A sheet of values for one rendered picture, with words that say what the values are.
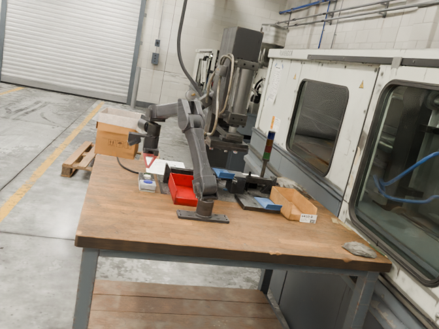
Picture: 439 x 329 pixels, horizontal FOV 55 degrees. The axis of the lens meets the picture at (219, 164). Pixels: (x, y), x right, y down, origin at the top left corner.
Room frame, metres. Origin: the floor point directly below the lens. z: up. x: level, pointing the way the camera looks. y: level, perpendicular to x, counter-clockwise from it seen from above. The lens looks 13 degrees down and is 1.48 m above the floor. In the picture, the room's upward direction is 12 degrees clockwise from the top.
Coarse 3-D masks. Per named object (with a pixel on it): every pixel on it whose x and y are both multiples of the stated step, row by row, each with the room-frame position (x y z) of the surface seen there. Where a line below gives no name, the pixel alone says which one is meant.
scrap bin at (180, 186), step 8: (176, 176) 1.85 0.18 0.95; (184, 176) 1.86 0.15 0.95; (192, 176) 1.87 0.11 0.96; (168, 184) 1.84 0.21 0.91; (176, 184) 1.86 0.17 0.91; (184, 184) 1.86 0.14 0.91; (192, 184) 1.87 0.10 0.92; (176, 192) 1.61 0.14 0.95; (184, 192) 1.78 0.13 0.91; (192, 192) 1.80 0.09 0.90; (176, 200) 1.61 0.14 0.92; (184, 200) 1.62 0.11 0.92; (192, 200) 1.63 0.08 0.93
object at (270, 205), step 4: (260, 200) 1.82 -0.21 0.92; (268, 200) 1.85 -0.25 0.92; (264, 204) 1.77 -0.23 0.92; (268, 204) 1.72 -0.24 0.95; (272, 204) 1.72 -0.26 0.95; (276, 204) 1.73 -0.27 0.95; (268, 208) 1.73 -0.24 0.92; (272, 208) 1.74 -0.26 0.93; (276, 208) 1.74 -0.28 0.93; (280, 208) 1.74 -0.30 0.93
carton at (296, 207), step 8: (272, 192) 1.92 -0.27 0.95; (280, 192) 1.95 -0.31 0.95; (288, 192) 1.96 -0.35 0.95; (296, 192) 1.95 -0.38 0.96; (272, 200) 1.90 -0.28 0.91; (280, 200) 1.82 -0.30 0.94; (288, 200) 1.96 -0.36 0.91; (296, 200) 1.92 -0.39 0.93; (304, 200) 1.85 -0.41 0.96; (288, 208) 1.72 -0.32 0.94; (296, 208) 1.87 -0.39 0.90; (304, 208) 1.83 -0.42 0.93; (312, 208) 1.76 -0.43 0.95; (288, 216) 1.71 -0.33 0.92; (296, 216) 1.71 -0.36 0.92; (304, 216) 1.72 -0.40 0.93; (312, 216) 1.73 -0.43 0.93
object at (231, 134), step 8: (216, 128) 2.10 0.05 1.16; (224, 128) 2.03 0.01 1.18; (232, 128) 1.94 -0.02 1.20; (208, 136) 1.94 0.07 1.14; (216, 136) 1.98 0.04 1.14; (224, 136) 1.92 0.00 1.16; (232, 136) 1.89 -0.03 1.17; (240, 136) 1.91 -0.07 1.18; (208, 144) 1.90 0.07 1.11; (216, 144) 1.89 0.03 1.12; (224, 144) 1.90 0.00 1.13; (232, 144) 1.91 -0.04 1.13; (240, 144) 1.92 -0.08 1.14
